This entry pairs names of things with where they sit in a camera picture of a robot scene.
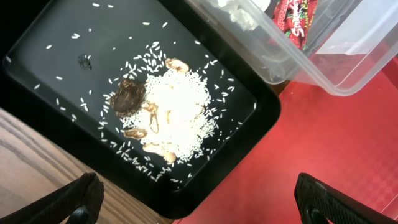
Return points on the clear plastic bin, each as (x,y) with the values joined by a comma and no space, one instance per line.
(348,43)

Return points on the red serving tray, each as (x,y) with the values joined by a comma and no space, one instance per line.
(349,143)

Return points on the food scraps and rice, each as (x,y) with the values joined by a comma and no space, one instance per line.
(168,112)

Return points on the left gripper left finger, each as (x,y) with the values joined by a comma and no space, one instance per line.
(79,201)

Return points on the red snack wrapper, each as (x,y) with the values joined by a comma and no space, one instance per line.
(294,18)

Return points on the white tissue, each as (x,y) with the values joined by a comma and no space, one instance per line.
(237,14)

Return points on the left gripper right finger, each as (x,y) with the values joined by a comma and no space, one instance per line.
(317,202)

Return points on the black tray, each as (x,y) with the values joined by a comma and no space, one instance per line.
(17,16)

